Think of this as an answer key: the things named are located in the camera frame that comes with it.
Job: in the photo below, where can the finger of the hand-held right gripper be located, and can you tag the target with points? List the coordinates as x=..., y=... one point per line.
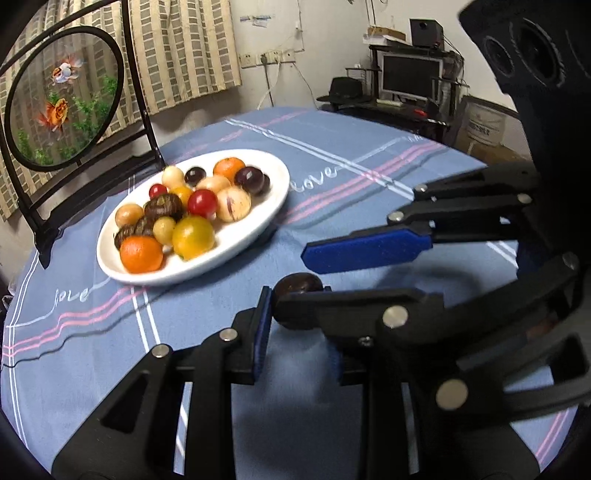
x=351, y=307
x=369, y=251

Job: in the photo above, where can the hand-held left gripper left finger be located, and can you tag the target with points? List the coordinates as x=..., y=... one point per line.
x=261, y=332

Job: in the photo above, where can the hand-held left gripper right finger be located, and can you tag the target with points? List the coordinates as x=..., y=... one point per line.
x=336, y=364

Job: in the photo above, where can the dark purple plum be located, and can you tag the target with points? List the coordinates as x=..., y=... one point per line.
x=195, y=175
x=249, y=180
x=300, y=282
x=266, y=183

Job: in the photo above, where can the white oval plate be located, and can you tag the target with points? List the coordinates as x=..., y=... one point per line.
x=258, y=221

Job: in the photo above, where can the green-yellow mandarin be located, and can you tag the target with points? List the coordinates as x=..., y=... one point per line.
x=194, y=237

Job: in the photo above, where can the tan round fruit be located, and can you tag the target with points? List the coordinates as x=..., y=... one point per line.
x=129, y=213
x=214, y=183
x=234, y=205

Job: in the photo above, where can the small olive-tan fruit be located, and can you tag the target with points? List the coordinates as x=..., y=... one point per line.
x=164, y=229

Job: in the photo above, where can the large bright orange mandarin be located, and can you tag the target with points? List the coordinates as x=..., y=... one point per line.
x=141, y=254

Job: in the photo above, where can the dark brown water chestnut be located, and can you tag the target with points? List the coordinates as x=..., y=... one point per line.
x=131, y=233
x=161, y=207

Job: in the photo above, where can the small red cherry tomato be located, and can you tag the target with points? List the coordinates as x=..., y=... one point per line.
x=158, y=190

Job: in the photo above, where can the cardboard box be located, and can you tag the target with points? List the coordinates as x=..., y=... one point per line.
x=485, y=129

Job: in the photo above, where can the blue striped tablecloth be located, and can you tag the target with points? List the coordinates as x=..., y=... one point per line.
x=138, y=323

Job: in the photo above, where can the black computer desk rack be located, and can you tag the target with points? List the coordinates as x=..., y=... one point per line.
x=429, y=122

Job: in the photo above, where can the computer keyboard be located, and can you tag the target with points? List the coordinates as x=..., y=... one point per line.
x=390, y=102

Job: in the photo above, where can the computer monitor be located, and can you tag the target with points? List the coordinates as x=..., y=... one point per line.
x=408, y=76

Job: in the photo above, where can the black speaker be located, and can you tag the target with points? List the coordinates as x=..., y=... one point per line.
x=425, y=32

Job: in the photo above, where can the small orange mandarin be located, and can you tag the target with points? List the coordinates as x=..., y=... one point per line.
x=229, y=168

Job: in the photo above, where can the black hat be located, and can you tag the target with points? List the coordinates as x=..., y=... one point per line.
x=344, y=90

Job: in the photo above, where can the flat cardboard packet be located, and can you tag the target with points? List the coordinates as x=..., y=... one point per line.
x=385, y=34

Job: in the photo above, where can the beige checked curtain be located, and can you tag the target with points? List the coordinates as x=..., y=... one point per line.
x=184, y=46

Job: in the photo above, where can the goldfish screen on black stand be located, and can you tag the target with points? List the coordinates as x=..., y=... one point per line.
x=60, y=92

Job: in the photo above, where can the white wall socket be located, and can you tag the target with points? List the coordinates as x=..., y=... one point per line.
x=248, y=60

